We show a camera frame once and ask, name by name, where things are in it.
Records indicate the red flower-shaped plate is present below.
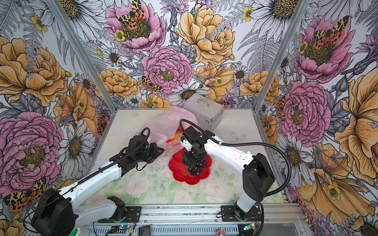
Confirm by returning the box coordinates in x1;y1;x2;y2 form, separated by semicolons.
168;148;213;185

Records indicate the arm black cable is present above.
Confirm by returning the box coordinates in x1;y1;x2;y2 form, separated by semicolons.
179;119;292;236
22;127;151;234

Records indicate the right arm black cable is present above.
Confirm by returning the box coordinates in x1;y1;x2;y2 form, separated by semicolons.
179;119;292;236

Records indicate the silver metal case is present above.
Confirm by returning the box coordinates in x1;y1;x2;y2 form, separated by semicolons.
183;93;224;131

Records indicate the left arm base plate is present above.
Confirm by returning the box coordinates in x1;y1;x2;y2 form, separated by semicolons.
98;206;142;223

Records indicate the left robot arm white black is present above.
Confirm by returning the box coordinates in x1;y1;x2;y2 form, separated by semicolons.
31;134;164;236

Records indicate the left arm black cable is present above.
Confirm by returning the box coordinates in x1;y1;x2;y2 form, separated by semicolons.
22;127;151;234

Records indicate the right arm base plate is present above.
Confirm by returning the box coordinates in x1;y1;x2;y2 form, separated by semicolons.
217;205;262;222

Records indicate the aluminium rail frame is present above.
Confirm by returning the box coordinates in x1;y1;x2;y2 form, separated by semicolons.
53;203;308;236

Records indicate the pink plastic bag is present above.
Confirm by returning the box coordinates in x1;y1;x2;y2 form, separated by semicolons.
147;107;197;158

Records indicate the dark purple grapes toy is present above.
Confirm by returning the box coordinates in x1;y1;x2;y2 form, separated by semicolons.
187;160;207;177

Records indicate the green round button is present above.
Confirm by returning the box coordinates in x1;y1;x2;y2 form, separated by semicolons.
69;229;78;236

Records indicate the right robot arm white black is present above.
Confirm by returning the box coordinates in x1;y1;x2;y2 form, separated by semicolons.
181;126;276;221

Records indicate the red yellow mango toy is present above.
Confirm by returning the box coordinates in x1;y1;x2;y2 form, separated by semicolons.
166;133;180;143

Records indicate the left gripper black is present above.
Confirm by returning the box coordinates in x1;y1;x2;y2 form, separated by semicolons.
136;143;164;164

